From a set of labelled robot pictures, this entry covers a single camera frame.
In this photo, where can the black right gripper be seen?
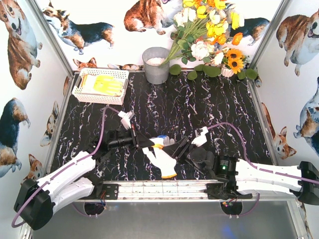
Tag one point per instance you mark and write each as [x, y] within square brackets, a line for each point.
[181, 147]

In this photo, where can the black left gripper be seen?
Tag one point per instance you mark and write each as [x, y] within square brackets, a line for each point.
[135, 138]

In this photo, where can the white glove orange cuff top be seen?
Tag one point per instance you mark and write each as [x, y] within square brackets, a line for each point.
[161, 159]

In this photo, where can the white glove orange cuff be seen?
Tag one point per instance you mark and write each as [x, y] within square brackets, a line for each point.
[161, 159]
[102, 85]

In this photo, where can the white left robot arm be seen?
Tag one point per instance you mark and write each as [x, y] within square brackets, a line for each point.
[38, 200]

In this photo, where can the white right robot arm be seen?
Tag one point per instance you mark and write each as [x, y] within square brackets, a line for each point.
[237, 179]

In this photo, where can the white plastic storage basket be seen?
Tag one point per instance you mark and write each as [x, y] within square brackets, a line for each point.
[120, 75]

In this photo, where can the grey metal bucket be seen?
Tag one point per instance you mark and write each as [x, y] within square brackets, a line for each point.
[155, 65]

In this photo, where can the small sunflower pot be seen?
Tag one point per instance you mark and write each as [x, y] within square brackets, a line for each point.
[236, 63]

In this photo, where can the artificial flower bouquet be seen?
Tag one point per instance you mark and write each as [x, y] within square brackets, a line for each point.
[204, 31]

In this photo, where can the aluminium front rail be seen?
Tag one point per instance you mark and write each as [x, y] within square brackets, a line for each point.
[164, 191]

